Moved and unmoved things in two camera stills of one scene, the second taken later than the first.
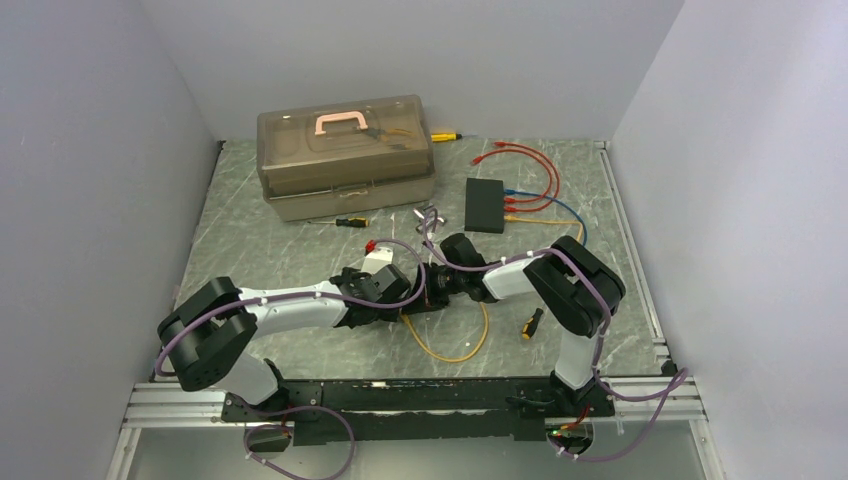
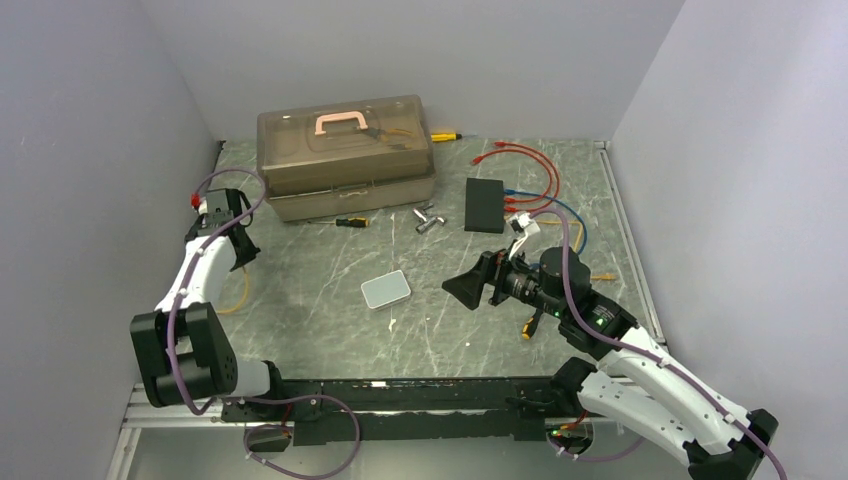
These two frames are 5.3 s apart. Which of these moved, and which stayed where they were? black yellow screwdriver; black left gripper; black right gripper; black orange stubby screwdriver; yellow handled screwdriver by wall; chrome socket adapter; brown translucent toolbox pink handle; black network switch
Moved: black left gripper; black right gripper
Stayed: black network switch; yellow handled screwdriver by wall; black orange stubby screwdriver; brown translucent toolbox pink handle; chrome socket adapter; black yellow screwdriver
